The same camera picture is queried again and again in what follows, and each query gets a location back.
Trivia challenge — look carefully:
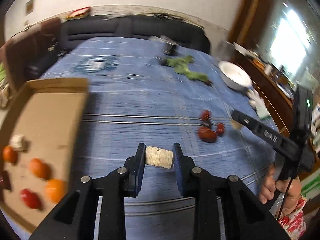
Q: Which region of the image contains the orange tangerine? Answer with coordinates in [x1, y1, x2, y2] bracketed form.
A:
[44, 179, 66, 204]

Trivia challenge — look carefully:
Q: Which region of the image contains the large wrinkled red date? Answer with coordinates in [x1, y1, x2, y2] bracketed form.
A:
[198, 126, 217, 143]

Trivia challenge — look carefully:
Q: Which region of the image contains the white sugarcane piece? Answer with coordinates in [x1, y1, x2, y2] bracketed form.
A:
[145, 146, 174, 169]

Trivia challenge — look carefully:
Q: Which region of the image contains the white sugarcane slice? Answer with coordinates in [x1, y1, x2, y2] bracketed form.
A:
[9, 134, 28, 152]

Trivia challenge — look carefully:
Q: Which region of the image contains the small red date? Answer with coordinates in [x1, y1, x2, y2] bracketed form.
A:
[200, 109, 210, 121]

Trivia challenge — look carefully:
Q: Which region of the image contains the floral sleeve forearm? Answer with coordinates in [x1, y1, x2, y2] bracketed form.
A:
[278, 194, 306, 240]

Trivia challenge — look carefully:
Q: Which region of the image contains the right hand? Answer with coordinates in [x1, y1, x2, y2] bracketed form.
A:
[259, 165, 302, 216]

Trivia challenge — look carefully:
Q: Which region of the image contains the red fruit in box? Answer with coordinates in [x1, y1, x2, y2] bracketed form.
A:
[20, 189, 42, 210]

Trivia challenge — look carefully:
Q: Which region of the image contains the white work glove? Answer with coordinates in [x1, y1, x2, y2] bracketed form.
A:
[246, 89, 271, 120]

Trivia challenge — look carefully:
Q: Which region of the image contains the wooden sideboard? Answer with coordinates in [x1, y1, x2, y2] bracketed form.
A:
[227, 0, 320, 181]

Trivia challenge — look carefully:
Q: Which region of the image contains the white sugarcane chunk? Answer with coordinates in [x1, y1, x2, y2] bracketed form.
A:
[231, 119, 243, 130]

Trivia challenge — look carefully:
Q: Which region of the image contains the dark purple plum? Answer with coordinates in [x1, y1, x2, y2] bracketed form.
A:
[202, 120, 212, 129]

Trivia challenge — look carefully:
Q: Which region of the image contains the orange fruit in box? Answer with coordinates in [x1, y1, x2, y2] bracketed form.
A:
[3, 146, 18, 164]

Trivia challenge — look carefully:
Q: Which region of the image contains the white bowl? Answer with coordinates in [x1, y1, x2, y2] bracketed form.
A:
[218, 61, 253, 91]

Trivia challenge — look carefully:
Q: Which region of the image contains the cardboard box tray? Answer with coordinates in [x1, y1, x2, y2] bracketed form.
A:
[1, 77, 89, 233]

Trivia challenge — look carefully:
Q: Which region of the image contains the dark date by vegetable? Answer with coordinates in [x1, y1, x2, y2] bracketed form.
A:
[204, 80, 212, 86]

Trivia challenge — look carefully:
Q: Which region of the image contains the blue checked tablecloth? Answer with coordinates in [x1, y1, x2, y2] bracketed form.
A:
[38, 37, 275, 239]

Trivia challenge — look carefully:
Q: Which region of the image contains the green leafy vegetable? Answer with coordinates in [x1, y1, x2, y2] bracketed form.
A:
[162, 55, 209, 82]

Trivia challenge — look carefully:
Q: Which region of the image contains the green cloth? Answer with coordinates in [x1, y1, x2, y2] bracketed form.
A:
[0, 62, 7, 82]

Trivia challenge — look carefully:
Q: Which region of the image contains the black electronic device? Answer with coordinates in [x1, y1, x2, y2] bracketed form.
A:
[163, 42, 179, 56]

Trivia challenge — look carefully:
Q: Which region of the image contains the brown armchair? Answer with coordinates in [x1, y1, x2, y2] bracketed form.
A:
[1, 17, 61, 94]

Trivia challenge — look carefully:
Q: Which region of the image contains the dark blue sofa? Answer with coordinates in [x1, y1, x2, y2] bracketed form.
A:
[57, 15, 210, 54]

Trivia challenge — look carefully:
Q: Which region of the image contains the red book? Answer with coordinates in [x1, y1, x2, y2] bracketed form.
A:
[66, 7, 91, 21]

